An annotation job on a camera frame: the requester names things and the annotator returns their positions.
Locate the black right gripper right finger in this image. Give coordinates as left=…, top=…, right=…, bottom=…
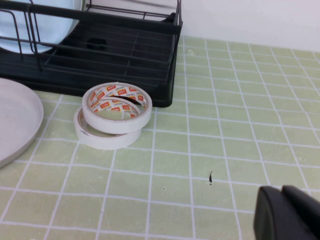
left=281, top=184, right=320, bottom=240

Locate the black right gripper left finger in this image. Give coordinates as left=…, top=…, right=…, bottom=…
left=253, top=185, right=314, bottom=240

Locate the grey round plate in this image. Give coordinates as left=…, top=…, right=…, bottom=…
left=0, top=77, right=45, bottom=170

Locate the blue round plate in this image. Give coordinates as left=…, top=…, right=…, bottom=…
left=0, top=0, right=81, bottom=55

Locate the green checked tablecloth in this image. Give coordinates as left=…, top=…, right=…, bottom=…
left=0, top=36, right=320, bottom=240

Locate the white tape roll orange print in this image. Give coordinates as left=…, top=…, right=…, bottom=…
left=81, top=81, right=153, bottom=134

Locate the plain white tape roll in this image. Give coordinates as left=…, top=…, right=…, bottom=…
left=73, top=106, right=143, bottom=151

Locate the black wire dish rack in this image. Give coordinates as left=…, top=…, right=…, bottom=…
left=0, top=0, right=183, bottom=108

